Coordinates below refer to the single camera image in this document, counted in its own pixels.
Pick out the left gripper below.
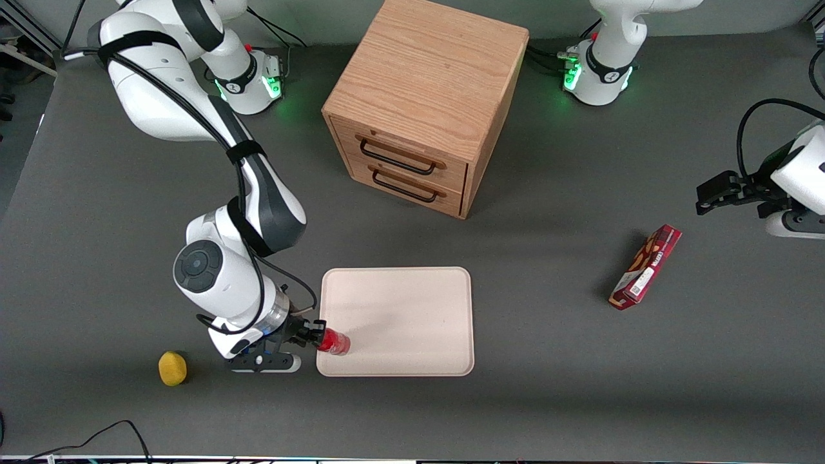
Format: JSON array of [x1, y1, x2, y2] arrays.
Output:
[[695, 147, 801, 218]]

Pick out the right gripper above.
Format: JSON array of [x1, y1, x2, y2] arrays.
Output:
[[209, 318, 328, 360]]

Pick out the red coke bottle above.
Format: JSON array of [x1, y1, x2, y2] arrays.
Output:
[[316, 327, 352, 357]]

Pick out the beige rectangular tray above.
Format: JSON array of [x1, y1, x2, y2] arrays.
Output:
[[316, 266, 476, 378]]

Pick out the red snack box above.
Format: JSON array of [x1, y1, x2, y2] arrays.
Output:
[[608, 224, 683, 311]]

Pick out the yellow toy lemon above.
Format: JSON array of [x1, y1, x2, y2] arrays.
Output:
[[158, 351, 188, 387]]

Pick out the wooden drawer cabinet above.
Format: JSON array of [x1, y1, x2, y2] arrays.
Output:
[[321, 0, 530, 220]]

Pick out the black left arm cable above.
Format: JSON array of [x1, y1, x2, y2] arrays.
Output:
[[737, 98, 825, 184]]

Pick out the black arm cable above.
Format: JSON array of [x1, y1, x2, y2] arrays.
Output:
[[737, 98, 825, 184], [61, 39, 320, 337]]

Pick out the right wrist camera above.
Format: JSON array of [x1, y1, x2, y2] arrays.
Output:
[[224, 353, 302, 374]]

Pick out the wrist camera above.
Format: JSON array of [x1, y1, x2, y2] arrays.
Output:
[[224, 353, 302, 374], [765, 209, 825, 240]]

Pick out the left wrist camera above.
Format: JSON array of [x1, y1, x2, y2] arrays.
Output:
[[765, 209, 825, 240]]

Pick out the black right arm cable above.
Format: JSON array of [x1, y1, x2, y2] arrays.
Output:
[[61, 39, 320, 337]]

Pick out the wooden drawer black handle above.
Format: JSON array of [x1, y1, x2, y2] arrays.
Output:
[[331, 117, 471, 194], [347, 155, 466, 218]]

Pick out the black looping table cable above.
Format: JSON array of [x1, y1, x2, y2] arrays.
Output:
[[0, 420, 153, 464]]

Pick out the black left base cables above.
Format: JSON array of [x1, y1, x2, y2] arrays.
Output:
[[525, 18, 584, 75]]

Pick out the black right base cable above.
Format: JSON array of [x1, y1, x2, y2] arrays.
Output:
[[245, 6, 310, 84]]

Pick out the metal frame structure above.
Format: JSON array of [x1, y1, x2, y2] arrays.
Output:
[[0, 0, 65, 123]]

